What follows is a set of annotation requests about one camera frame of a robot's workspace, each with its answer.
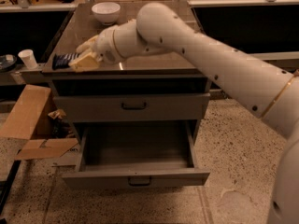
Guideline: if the black middle drawer handle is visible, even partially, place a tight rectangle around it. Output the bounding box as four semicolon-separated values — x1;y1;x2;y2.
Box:
128;176;151;187

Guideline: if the blue rxbar blueberry bar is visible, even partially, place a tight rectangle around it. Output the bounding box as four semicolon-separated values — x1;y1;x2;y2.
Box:
52;53;78;70

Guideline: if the brown cardboard box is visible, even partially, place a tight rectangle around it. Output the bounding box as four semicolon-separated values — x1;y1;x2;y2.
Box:
0;85;78;161

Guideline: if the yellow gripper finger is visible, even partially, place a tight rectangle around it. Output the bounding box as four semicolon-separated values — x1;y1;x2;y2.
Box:
69;52;102;72
76;35;98;54

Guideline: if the open grey middle drawer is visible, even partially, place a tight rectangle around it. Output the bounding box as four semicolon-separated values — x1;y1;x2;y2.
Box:
63;120;209;189

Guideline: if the black drawer handle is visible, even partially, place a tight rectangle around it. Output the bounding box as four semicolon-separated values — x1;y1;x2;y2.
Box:
121;102;147;110
128;176;151;187

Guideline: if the dark round plate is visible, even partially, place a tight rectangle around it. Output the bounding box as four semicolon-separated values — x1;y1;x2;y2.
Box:
0;54;17;73

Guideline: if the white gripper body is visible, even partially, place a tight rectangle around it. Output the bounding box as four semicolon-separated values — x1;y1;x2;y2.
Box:
95;25;124;64

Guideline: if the white paper cup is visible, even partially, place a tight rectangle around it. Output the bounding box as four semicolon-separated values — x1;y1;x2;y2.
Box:
18;49;38;69

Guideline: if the white ceramic bowl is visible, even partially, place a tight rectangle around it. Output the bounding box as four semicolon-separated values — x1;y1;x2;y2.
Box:
92;2;121;25

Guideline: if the grey drawer cabinet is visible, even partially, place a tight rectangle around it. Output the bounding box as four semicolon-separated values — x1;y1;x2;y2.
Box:
41;1;219;190

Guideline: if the black upper drawer handle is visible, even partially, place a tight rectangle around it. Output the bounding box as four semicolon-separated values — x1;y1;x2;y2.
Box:
121;102;147;110

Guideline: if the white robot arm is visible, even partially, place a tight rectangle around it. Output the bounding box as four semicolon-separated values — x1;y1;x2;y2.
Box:
70;3;299;224

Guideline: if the closed grey upper drawer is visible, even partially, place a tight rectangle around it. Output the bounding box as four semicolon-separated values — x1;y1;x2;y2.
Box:
54;93;209;122

